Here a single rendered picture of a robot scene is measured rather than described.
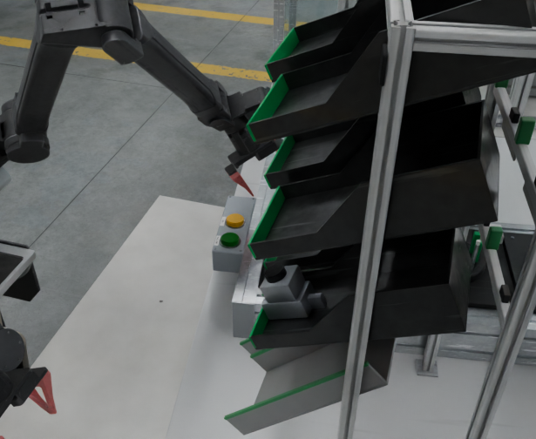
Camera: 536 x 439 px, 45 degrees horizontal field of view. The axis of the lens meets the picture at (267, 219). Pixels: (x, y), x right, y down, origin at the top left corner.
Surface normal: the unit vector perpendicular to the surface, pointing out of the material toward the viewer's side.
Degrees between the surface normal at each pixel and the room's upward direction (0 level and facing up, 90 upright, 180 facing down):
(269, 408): 90
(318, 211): 25
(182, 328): 0
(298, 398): 90
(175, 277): 0
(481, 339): 90
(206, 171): 0
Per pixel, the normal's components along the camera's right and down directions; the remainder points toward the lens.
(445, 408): 0.01, -0.79
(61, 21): 0.09, -0.29
